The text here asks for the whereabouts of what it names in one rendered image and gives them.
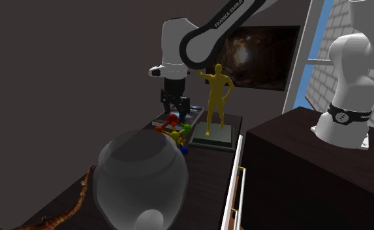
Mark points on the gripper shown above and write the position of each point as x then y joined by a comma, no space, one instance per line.
174,86

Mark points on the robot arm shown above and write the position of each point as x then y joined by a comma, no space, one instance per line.
199,44

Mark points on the book with dark cover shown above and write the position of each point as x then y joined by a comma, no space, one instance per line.
194,116

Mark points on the colourful ball-and-stick toy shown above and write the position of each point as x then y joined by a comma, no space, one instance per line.
174,132

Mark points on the golden human figure on base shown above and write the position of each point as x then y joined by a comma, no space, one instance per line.
217,95

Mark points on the clear glass fishbowl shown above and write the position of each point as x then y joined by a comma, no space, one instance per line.
140,181

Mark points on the dark robot stand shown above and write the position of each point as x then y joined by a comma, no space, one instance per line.
301,178

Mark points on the brown dinosaur toy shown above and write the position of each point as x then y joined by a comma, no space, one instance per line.
59,215

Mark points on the dark wall picture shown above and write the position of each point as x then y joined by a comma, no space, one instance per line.
260,57

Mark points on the window with white frame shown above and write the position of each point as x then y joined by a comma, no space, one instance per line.
314,51

